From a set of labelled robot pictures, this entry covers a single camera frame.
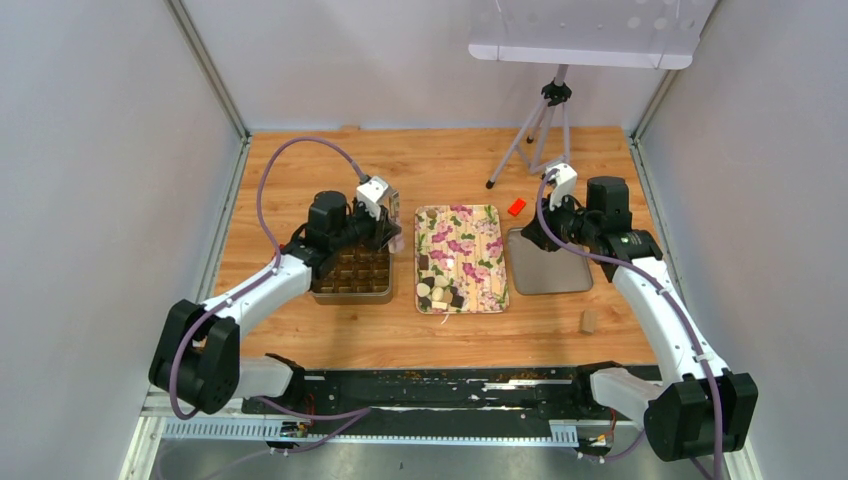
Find white overhead light panel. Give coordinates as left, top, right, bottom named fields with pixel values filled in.
left=468, top=0, right=717, bottom=70

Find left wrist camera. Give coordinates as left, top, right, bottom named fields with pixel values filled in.
left=356, top=176, right=400, bottom=223

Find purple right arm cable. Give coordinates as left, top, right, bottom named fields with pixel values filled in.
left=535, top=168, right=727, bottom=480

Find gold chocolate tin box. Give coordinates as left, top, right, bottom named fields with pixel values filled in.
left=311, top=247, right=394, bottom=306

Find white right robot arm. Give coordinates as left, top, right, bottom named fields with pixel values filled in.
left=521, top=166, right=759, bottom=475

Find white tripod stand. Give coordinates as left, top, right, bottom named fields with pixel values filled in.
left=485, top=64, right=573, bottom=190

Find floral patterned tray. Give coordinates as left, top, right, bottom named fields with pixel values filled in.
left=414, top=204, right=510, bottom=316

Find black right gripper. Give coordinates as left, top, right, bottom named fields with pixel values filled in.
left=520, top=190, right=598, bottom=253

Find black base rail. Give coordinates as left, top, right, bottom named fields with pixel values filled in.
left=142, top=364, right=664, bottom=452

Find small wooden block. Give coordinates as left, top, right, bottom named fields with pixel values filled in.
left=579, top=309, right=598, bottom=335

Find small red block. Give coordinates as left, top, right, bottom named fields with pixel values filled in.
left=507, top=198, right=527, bottom=217

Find white heart chocolate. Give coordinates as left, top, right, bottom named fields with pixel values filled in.
left=416, top=282, right=432, bottom=297

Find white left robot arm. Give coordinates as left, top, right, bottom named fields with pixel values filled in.
left=148, top=180, right=402, bottom=420

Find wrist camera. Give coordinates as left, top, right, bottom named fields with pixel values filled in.
left=356, top=176, right=400, bottom=223
left=545, top=161, right=578, bottom=211

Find grey metal tin lid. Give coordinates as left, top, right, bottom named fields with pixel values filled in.
left=507, top=228, right=594, bottom=296

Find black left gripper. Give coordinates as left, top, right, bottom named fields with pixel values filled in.
left=331, top=198, right=401, bottom=253

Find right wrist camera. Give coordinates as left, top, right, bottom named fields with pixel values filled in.
left=545, top=161, right=578, bottom=211

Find pink silicone tongs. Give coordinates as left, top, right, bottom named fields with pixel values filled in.
left=387, top=190, right=405, bottom=254

